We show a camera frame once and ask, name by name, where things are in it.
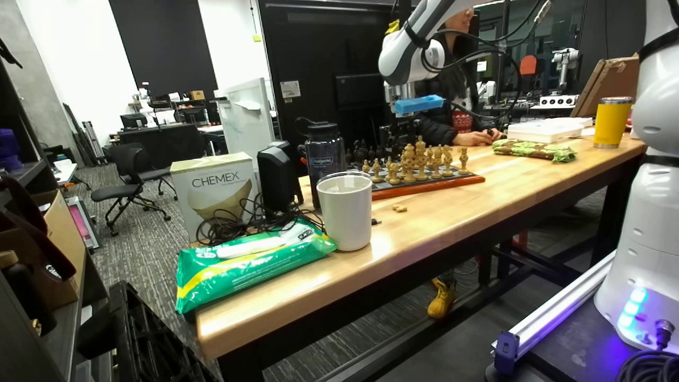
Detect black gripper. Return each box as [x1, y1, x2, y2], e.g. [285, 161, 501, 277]
[392, 115, 430, 145]

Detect woman's right hand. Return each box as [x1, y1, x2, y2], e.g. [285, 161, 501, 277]
[454, 130, 506, 148]

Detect red-framed wooden chessboard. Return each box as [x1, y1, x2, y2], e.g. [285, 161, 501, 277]
[350, 145, 489, 204]

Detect white paper cup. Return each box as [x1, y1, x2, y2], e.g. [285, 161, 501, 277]
[315, 172, 375, 254]

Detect black cabinet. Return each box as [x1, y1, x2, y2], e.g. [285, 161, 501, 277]
[257, 0, 412, 154]

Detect white paper sign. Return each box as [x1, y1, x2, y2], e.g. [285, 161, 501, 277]
[278, 78, 304, 102]

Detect white plastic box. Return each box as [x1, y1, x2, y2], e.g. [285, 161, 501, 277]
[506, 115, 595, 147]

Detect black coffee grinder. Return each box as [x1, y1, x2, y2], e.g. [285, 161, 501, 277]
[255, 139, 305, 224]

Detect white standing panel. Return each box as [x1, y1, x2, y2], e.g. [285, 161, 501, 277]
[215, 74, 278, 161]

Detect yellow object under table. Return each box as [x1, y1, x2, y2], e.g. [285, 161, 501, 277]
[424, 276, 458, 323]

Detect yellow metal tumbler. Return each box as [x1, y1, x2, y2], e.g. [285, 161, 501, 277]
[592, 95, 635, 151]

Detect brown wooden board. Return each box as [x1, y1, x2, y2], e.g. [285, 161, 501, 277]
[572, 53, 643, 119]

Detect white Chemex filter box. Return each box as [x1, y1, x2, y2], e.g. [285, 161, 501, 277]
[167, 151, 263, 239]

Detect green wet wipes pack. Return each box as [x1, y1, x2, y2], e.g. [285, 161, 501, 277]
[172, 219, 339, 317]

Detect cluttered background desk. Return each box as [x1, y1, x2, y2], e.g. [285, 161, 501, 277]
[114, 119, 229, 161]

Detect black office chair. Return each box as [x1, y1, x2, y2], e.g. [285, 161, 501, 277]
[90, 136, 178, 239]

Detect black plastic crate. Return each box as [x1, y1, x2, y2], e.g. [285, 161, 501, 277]
[72, 279, 220, 382]

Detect brown cardboard box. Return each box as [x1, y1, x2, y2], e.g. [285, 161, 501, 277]
[41, 188, 91, 313]

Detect dark storage shelf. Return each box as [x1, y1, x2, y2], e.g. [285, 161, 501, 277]
[0, 39, 94, 382]

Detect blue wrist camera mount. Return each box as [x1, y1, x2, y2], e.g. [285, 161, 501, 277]
[391, 93, 447, 119]

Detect thin black cable with plug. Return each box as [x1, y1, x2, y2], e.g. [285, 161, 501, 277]
[194, 207, 268, 248]

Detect black metal table frame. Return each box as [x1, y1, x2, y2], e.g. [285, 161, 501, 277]
[211, 151, 645, 382]

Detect aluminium rail with blue cap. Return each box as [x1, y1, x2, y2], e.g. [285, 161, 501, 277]
[491, 250, 618, 378]

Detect black coiled cables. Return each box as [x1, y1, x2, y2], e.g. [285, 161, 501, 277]
[614, 347, 679, 382]

